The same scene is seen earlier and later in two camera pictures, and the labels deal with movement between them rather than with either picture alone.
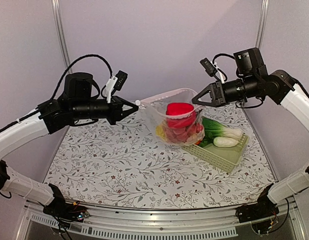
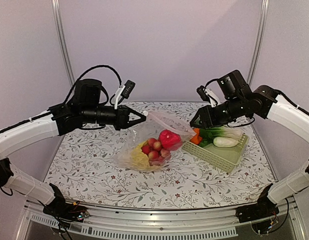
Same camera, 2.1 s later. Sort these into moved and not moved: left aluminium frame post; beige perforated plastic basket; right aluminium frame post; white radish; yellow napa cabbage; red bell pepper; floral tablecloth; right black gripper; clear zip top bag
Moved: red bell pepper; right black gripper; yellow napa cabbage; clear zip top bag
Not moved: left aluminium frame post; right aluminium frame post; beige perforated plastic basket; white radish; floral tablecloth
